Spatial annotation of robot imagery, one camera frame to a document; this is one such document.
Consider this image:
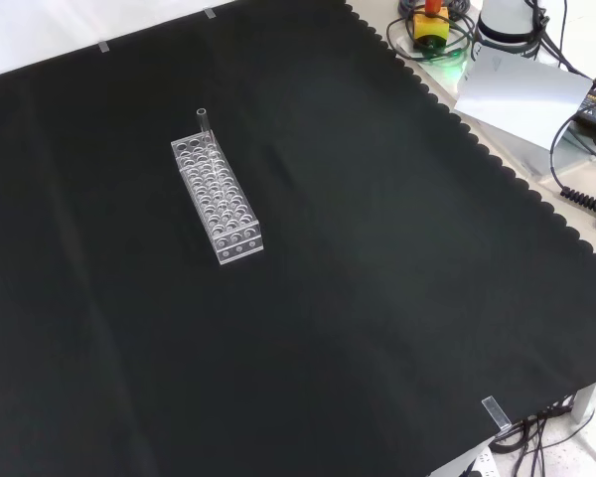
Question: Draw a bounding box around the yellow stop button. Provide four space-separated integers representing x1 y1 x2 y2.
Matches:
412 0 451 50

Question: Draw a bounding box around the white table leg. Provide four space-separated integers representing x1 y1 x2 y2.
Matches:
569 373 596 424

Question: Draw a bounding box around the white power strip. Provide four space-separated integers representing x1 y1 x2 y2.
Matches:
460 445 497 477

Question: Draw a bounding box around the black stop button cable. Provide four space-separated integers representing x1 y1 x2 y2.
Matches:
386 0 480 64

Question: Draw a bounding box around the clear test tube rack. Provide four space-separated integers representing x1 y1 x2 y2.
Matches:
170 129 265 266

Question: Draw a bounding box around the black ribbed-end cable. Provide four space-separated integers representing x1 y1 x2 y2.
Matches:
549 112 596 231

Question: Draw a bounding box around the black cable bundle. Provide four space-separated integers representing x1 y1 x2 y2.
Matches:
490 380 596 477

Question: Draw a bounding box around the black bench cloth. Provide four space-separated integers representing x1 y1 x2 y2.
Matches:
0 0 596 477

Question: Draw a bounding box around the clear glass test tube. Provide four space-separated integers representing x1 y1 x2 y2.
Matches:
196 107 217 149

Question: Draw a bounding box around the pale board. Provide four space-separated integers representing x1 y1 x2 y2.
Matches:
453 47 596 151

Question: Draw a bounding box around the clear tape strip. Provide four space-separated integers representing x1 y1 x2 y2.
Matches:
481 395 513 431

